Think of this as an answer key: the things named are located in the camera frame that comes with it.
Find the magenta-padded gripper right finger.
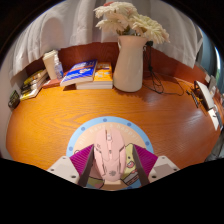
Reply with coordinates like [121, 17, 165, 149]
[132, 143, 181, 187]

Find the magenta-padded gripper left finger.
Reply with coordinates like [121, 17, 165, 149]
[46, 143, 96, 188]

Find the pink computer mouse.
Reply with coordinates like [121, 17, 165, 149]
[93, 128, 128, 183]

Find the round cartoon mouse pad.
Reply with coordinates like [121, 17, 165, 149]
[65, 115, 155, 191]

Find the white paper sheet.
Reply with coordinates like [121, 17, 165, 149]
[208, 108, 221, 132]

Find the yellow and white book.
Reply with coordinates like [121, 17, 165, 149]
[19, 84, 44, 102]

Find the dark mug green inside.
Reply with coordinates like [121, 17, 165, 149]
[7, 89, 21, 110]

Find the flat red book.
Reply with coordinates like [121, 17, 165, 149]
[42, 77, 64, 89]

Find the yellow and black book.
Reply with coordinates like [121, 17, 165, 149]
[23, 68, 48, 86]

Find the clear spray bottle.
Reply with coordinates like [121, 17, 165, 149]
[53, 54, 65, 80]

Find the orange cover book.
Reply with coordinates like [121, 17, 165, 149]
[75, 61, 114, 90]

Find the white jug vase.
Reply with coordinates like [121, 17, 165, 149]
[112, 34, 149, 93]

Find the dark blue curtain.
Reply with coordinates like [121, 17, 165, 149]
[196, 33, 218, 79]

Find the white flower bouquet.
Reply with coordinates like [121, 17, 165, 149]
[92, 1, 170, 45]

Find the white pleated curtain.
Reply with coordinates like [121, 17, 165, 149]
[8, 0, 204, 79]

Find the black cable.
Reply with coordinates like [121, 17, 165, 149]
[142, 41, 186, 98]

